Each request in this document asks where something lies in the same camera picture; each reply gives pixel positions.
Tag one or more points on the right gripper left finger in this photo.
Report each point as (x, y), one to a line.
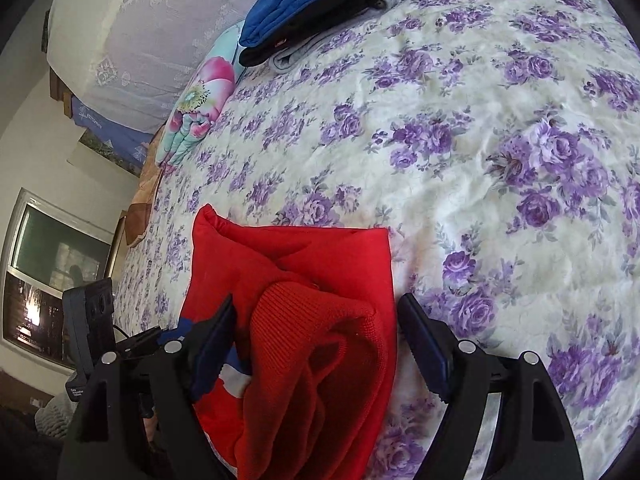
(136, 418)

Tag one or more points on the red blue white pants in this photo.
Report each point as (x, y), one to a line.
(304, 392)

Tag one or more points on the brown quilted pillow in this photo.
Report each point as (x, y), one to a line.
(139, 212)

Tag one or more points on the folded turquoise floral quilt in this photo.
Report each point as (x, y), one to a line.
(202, 101)

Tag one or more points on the white lace headboard cover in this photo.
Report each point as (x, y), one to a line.
(129, 60)

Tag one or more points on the purple floral bedspread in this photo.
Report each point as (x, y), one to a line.
(497, 141)

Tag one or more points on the folded black garment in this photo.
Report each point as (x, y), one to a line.
(317, 17)

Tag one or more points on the window with white frame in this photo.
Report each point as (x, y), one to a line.
(46, 251)

